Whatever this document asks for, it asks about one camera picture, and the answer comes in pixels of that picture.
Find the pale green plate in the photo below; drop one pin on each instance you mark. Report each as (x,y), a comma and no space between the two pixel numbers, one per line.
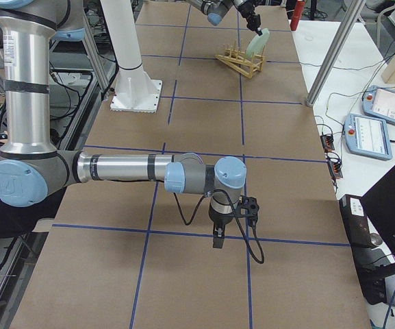
(258,43)

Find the wooden dish rack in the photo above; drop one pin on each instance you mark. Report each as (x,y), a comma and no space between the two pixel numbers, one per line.
(247,63)

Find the red bottle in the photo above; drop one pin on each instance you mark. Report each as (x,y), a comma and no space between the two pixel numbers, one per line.
(297,14)

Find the far orange black connector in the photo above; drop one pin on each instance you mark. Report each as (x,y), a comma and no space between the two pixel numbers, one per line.
(327,141)

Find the orange black connector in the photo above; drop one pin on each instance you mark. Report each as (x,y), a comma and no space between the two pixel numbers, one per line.
(335,168)
(327,141)

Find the near orange black connector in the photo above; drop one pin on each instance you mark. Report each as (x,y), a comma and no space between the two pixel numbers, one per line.
(335,168)

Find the far teach pendant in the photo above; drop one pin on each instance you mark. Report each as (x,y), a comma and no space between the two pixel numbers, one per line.
(379,102)

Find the teach pendant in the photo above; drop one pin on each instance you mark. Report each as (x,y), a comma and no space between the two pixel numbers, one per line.
(379,102)
(367,136)

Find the near teach pendant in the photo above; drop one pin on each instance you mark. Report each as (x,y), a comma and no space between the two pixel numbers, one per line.
(367,136)

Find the black computer box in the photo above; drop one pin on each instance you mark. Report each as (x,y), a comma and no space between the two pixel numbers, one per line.
(366,252)

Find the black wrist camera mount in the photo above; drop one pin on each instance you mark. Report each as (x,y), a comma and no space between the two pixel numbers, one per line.
(247,207)

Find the aluminium frame post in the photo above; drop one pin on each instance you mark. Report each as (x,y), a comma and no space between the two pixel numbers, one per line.
(334,50)

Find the white pedestal column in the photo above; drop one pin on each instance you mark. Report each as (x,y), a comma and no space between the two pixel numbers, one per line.
(134,90)

